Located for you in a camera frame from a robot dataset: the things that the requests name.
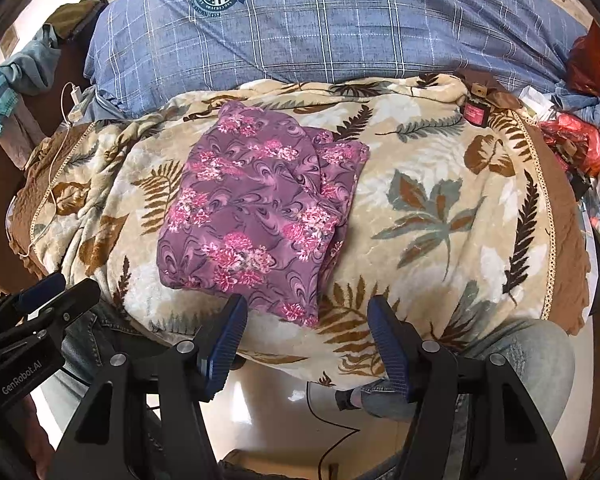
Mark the person's left jeans leg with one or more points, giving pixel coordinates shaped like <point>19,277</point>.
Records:
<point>95,340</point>

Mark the olive cloth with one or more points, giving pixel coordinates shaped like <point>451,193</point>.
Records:
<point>77,12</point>

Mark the blue plaid duvet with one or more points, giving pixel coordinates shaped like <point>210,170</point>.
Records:
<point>330,25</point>

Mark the person's right jeans leg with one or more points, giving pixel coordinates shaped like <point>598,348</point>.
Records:
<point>480,355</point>

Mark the person's jeans leg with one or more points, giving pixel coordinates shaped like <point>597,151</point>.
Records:
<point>95,340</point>
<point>480,355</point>

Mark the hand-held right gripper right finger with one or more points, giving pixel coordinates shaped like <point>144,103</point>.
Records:
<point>387,347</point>

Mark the small red box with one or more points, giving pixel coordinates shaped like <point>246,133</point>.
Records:
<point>474,111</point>

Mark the purple floral garment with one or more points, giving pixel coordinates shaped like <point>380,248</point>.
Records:
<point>260,210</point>

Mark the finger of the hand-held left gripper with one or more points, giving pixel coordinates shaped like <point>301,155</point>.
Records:
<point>65,307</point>
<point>42,290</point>

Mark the grey teal hanging cloth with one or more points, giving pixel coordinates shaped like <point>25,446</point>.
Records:
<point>15,85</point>

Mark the beige leaf-print blanket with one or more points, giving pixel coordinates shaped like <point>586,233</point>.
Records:
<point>430,200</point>

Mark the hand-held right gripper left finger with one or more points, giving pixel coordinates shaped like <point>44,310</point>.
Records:
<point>227,347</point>

